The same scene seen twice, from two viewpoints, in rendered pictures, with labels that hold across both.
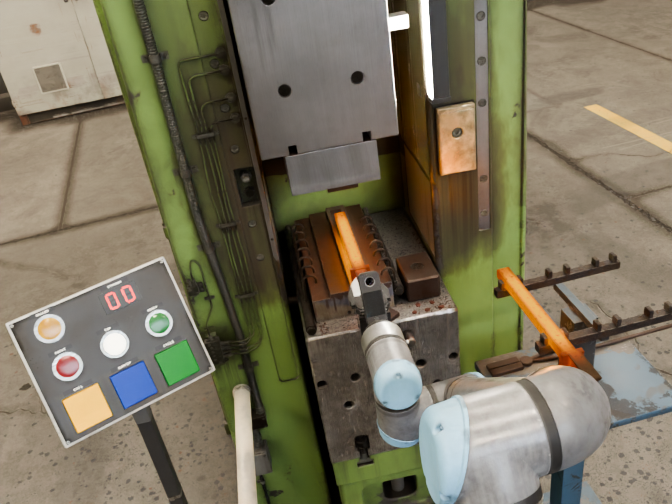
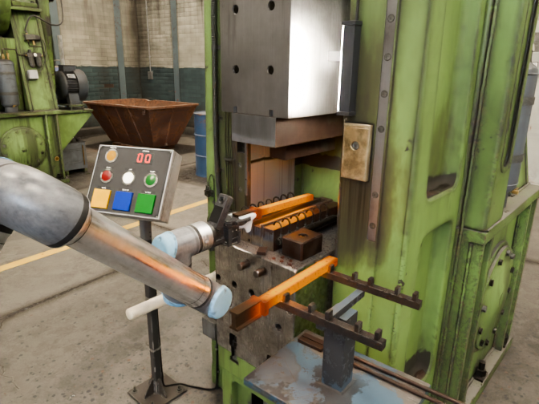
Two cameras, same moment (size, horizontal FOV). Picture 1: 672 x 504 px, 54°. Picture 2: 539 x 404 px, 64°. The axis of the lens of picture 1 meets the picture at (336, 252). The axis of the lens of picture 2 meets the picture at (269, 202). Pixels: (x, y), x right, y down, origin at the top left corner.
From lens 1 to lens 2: 1.22 m
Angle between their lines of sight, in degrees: 44
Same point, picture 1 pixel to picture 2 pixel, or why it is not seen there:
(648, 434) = not seen: outside the picture
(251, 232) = (238, 170)
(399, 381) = (159, 242)
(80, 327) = (121, 162)
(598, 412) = (16, 193)
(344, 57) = (265, 54)
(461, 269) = (350, 266)
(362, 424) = not seen: hidden behind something
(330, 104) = (255, 84)
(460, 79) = (366, 104)
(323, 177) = (246, 134)
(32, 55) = not seen: hidden behind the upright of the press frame
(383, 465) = (243, 371)
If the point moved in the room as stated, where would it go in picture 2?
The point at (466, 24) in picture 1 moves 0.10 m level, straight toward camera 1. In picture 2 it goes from (375, 61) to (348, 61)
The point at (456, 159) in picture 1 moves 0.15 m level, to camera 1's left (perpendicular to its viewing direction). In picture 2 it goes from (351, 167) to (314, 159)
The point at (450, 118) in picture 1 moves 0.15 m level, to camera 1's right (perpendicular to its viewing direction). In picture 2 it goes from (351, 131) to (395, 138)
